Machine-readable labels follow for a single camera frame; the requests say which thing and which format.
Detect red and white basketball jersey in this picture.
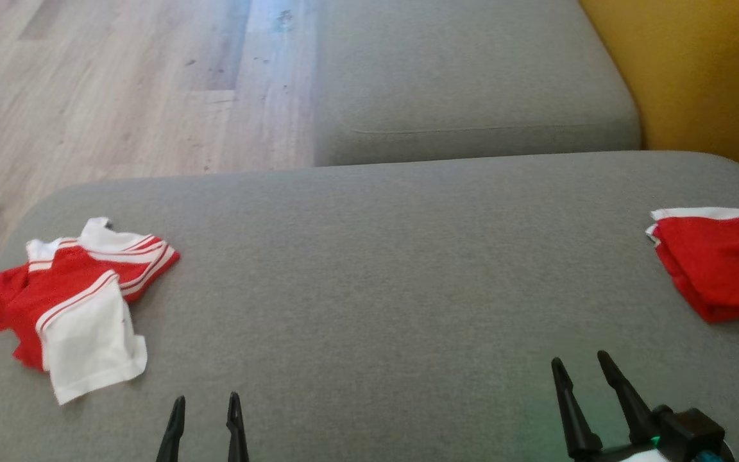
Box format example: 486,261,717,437
0,217,182,406

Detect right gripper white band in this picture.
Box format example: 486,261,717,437
550,350,668,462

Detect red shorts with white stripes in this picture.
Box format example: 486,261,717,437
645,207,739,333

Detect grey sofa side cushion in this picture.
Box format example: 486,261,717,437
314,0,641,167

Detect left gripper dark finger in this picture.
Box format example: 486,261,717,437
226,392,250,462
156,396,187,462

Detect grey fabric sofa seat cushion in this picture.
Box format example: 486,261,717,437
0,151,739,462

